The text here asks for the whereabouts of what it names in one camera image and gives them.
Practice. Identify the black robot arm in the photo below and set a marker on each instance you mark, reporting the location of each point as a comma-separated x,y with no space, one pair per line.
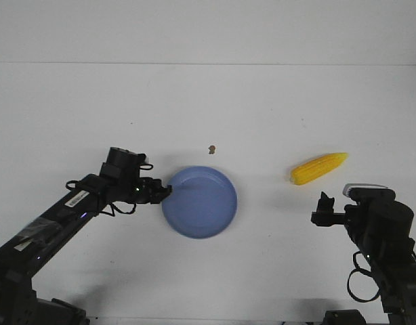
119,180
380,227

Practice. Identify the yellow corn cob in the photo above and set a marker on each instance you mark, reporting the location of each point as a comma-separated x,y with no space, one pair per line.
317,167

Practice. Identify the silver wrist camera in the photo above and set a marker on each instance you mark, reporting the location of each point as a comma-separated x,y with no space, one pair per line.
349,187

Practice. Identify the blue round plate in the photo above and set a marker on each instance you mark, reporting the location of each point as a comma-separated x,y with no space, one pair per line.
202,204

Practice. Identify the small brown table stain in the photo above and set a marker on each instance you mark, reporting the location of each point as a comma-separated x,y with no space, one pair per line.
212,149

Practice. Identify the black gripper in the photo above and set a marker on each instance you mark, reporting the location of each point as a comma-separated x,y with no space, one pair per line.
324,215
147,190

